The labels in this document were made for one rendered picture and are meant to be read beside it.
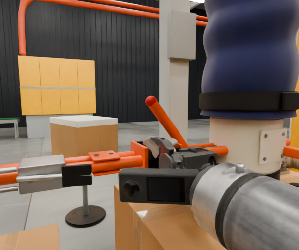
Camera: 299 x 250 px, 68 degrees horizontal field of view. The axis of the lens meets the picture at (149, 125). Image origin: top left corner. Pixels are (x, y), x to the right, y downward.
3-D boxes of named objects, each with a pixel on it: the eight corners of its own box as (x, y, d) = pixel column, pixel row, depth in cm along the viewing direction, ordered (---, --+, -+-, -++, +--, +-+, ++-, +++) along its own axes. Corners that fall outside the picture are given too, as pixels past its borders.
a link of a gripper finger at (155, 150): (164, 138, 49) (187, 159, 41) (139, 140, 46) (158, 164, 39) (166, 125, 47) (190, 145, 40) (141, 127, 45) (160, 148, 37)
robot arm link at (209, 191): (213, 262, 23) (216, 173, 22) (187, 235, 28) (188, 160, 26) (272, 239, 27) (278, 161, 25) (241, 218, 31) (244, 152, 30)
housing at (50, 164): (64, 176, 43) (63, 153, 43) (67, 189, 37) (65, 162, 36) (23, 181, 40) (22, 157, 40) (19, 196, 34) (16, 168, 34)
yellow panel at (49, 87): (92, 130, 844) (90, 64, 815) (96, 134, 761) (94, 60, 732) (26, 134, 756) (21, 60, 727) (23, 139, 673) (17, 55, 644)
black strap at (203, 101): (242, 106, 71) (243, 93, 70) (324, 109, 50) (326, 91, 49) (182, 107, 62) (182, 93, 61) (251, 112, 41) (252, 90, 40)
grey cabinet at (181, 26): (191, 60, 158) (192, 16, 154) (196, 59, 153) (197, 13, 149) (166, 58, 150) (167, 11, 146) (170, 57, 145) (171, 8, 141)
